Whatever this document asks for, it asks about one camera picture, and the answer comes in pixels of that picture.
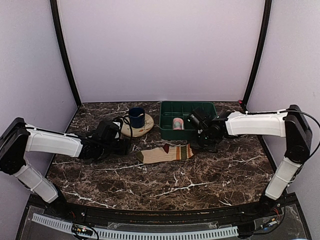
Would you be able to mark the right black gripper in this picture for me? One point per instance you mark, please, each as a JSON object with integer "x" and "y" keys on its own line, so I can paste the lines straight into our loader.
{"x": 194, "y": 144}

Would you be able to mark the black front rail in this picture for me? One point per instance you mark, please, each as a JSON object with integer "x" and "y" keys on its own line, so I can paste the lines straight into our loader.
{"x": 241, "y": 214}

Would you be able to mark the white slotted cable duct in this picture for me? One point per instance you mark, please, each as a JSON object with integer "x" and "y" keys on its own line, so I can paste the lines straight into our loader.
{"x": 135, "y": 232}

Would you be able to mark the pink patterned sock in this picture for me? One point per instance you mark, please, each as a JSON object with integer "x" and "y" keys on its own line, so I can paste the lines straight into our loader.
{"x": 178, "y": 123}

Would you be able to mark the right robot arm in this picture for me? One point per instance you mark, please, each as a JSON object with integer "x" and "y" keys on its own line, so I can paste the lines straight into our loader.
{"x": 290, "y": 123}

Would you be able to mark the green compartment tray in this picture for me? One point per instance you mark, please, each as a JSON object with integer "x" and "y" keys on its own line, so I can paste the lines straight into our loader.
{"x": 173, "y": 118}

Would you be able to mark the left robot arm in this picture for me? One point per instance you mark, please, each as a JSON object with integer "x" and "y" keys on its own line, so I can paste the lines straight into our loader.
{"x": 21, "y": 138}

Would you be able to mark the black right frame post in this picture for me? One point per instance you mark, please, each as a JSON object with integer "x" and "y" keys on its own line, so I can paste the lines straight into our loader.
{"x": 259, "y": 51}

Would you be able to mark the black frame post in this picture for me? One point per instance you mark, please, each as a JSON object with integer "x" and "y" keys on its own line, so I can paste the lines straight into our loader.
{"x": 259, "y": 51}
{"x": 63, "y": 52}

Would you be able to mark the black left frame post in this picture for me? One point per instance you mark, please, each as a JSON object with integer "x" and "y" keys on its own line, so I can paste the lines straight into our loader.
{"x": 63, "y": 52}

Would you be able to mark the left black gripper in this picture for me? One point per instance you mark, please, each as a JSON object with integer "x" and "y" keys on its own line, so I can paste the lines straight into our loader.
{"x": 123, "y": 149}

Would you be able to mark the beige striped sock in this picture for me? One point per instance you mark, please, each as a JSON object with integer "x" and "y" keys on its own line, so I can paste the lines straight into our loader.
{"x": 165, "y": 153}

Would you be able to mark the dark blue mug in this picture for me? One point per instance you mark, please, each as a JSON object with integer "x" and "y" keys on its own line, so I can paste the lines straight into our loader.
{"x": 137, "y": 117}

